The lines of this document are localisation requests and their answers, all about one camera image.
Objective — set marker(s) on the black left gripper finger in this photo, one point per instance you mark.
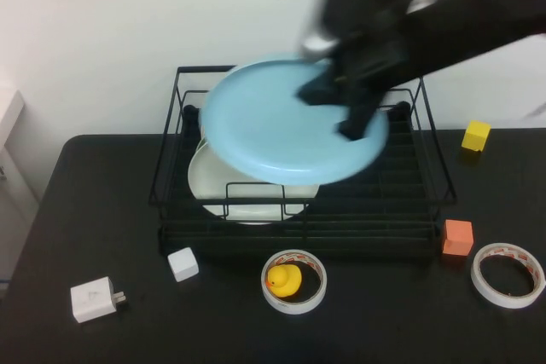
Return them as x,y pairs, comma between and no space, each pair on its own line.
317,92
358,123

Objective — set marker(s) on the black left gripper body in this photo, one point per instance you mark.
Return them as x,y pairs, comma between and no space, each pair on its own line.
375,57

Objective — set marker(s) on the light blue plate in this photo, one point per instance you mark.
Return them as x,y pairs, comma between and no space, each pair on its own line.
264,125

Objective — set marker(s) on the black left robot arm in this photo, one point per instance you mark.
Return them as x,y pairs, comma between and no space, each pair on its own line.
478,19

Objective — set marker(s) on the pale mint plate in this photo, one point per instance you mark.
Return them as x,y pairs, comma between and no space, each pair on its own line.
213,180

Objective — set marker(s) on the yellow cube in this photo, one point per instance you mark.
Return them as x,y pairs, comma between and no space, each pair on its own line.
475,136

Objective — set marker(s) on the black plastic drip tray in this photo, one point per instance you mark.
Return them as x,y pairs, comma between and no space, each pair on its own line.
362,247

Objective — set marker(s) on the orange cube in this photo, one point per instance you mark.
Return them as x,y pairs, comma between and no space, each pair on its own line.
457,237

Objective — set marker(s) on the yellow rubber duck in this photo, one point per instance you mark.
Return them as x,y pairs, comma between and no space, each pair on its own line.
286,281

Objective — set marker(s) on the white tape roll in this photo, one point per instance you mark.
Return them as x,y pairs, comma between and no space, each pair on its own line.
503,301
294,307

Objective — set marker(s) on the white cube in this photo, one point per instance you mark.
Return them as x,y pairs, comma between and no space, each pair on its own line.
182,265

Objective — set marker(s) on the white USB charger plug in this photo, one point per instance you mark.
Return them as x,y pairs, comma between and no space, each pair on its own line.
91,300

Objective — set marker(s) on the white cabinet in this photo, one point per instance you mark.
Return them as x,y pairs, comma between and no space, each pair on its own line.
13,159

